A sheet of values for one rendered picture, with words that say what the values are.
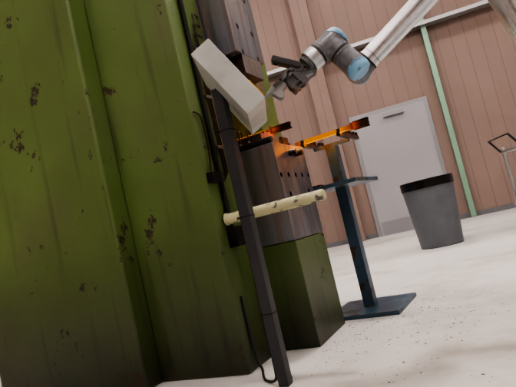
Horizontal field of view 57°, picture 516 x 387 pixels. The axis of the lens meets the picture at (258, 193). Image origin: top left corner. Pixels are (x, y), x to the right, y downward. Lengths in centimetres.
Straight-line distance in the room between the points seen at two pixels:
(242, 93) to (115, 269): 98
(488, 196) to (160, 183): 719
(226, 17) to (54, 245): 132
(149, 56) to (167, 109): 25
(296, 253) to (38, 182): 125
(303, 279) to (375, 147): 665
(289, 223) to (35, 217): 120
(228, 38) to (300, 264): 108
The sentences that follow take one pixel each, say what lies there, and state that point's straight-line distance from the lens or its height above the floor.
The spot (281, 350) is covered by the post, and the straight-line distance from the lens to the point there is 174.
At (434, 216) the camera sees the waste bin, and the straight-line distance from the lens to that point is 497.
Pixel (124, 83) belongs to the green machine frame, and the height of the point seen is 131.
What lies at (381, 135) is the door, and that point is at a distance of 866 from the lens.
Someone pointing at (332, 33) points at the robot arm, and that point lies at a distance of 192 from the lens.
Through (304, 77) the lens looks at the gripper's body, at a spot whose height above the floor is 107.
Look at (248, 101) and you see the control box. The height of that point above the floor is 96.
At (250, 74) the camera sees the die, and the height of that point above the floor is 127.
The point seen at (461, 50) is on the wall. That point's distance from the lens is 904.
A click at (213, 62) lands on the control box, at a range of 164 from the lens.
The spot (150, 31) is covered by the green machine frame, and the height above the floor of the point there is 148.
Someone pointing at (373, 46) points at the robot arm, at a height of 114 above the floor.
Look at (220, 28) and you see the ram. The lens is 234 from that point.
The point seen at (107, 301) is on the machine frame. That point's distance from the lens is 222.
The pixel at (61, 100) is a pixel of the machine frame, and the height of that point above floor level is 132.
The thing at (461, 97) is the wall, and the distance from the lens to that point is 885.
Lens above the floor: 53
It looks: 5 degrees up
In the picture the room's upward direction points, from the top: 13 degrees counter-clockwise
